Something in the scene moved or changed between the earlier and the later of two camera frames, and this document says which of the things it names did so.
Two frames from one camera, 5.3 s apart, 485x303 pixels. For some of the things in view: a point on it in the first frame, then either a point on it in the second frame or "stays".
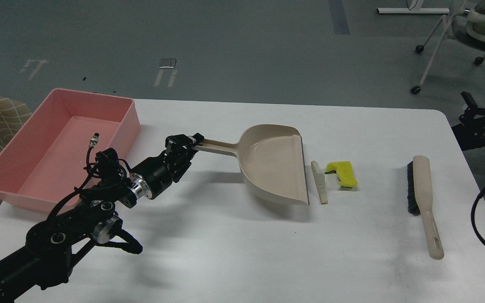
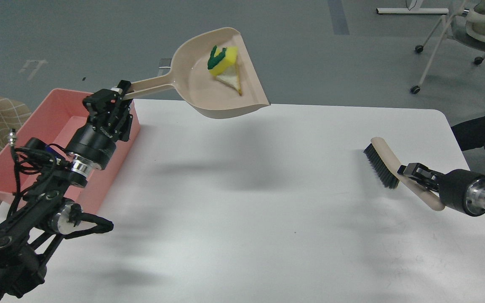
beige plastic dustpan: x=272 y=158 → x=202 y=94
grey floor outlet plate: x=167 y=63 stays
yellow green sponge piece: x=344 y=171 → x=222 y=59
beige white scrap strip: x=319 y=176 → x=230 y=77
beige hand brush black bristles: x=419 y=201 → x=385 y=165
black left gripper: x=153 y=177 → x=96 y=141
